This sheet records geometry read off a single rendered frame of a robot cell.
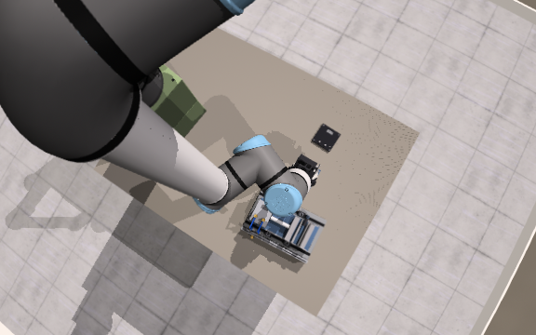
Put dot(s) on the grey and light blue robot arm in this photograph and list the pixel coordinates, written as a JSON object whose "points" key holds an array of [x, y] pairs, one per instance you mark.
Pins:
{"points": [[78, 105]]}

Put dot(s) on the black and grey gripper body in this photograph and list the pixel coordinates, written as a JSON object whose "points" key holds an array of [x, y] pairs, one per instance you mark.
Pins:
{"points": [[303, 160]]}

